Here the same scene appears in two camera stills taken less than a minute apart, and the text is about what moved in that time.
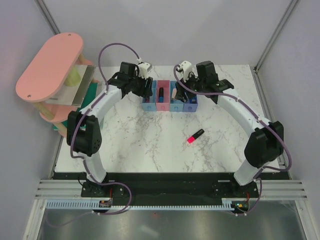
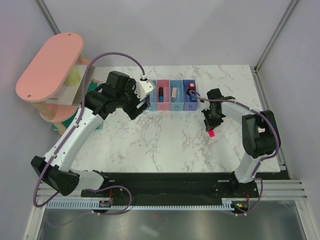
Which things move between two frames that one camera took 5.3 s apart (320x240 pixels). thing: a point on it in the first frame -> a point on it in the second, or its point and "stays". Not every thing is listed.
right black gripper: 180,95 -> 211,124
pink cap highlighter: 191,139 -> 211,133
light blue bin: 151,106 stays
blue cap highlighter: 161,96 stays
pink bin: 162,95 stays
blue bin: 175,105 stays
